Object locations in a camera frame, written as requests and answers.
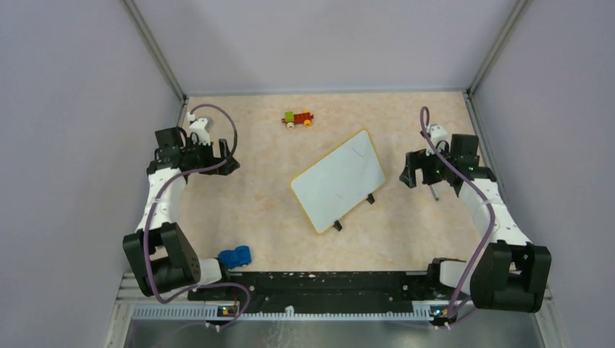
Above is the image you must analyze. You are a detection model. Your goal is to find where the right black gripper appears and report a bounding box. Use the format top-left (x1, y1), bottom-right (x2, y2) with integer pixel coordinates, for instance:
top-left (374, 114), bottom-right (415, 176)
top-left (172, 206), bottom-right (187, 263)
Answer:
top-left (400, 143), bottom-right (456, 189)

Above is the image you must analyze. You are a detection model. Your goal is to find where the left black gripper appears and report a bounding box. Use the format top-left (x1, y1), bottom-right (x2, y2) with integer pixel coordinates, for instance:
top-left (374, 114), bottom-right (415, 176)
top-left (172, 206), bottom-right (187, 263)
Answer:
top-left (181, 136), bottom-right (239, 175)

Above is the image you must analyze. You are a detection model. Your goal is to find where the green white marker pen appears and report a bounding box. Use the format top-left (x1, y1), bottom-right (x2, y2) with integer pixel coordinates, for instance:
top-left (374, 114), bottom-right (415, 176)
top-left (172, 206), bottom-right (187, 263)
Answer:
top-left (429, 186), bottom-right (439, 201)

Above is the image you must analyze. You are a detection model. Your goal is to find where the yellow framed whiteboard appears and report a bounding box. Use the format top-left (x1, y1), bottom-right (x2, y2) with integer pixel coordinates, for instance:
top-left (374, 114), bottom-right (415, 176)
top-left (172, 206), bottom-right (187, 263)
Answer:
top-left (289, 128), bottom-right (387, 234)

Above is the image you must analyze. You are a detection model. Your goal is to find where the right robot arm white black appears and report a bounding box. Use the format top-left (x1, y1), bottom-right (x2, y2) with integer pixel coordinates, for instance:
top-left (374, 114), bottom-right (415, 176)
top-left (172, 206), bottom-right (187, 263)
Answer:
top-left (399, 134), bottom-right (552, 313)

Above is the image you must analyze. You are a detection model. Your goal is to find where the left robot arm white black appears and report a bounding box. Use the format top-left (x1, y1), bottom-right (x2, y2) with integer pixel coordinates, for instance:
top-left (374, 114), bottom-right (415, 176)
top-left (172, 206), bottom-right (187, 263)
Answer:
top-left (123, 127), bottom-right (240, 297)

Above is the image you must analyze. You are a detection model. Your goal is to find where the blue toy car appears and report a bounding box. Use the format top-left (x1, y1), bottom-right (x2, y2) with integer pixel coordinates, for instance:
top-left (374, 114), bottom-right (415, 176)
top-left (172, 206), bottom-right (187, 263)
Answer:
top-left (218, 245), bottom-right (252, 269)

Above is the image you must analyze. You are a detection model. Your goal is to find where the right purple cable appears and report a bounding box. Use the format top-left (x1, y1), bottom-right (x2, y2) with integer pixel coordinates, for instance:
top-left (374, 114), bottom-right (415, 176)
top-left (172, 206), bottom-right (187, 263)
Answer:
top-left (418, 106), bottom-right (497, 330)

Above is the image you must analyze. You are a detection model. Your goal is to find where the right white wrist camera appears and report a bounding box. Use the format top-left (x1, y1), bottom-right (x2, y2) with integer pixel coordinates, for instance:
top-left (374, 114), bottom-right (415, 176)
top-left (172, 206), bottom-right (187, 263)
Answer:
top-left (428, 124), bottom-right (448, 151)

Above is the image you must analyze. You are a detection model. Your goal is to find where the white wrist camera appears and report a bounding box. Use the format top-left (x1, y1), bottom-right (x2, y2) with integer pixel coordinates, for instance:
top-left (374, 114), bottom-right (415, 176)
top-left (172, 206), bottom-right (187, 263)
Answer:
top-left (428, 124), bottom-right (448, 151)
top-left (186, 113), bottom-right (214, 146)

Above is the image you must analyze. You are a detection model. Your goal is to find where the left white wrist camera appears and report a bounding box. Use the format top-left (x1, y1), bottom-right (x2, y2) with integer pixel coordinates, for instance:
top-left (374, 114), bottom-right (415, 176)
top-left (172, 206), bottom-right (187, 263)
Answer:
top-left (186, 113), bottom-right (214, 146)

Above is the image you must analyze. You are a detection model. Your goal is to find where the white slotted cable duct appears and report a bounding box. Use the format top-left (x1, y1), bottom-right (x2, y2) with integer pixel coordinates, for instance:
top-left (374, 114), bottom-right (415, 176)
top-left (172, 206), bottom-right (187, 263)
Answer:
top-left (132, 304), bottom-right (433, 321)

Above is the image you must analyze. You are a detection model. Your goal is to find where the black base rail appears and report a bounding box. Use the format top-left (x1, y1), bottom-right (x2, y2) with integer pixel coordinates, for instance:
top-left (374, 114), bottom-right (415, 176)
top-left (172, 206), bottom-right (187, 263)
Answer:
top-left (187, 271), bottom-right (453, 314)

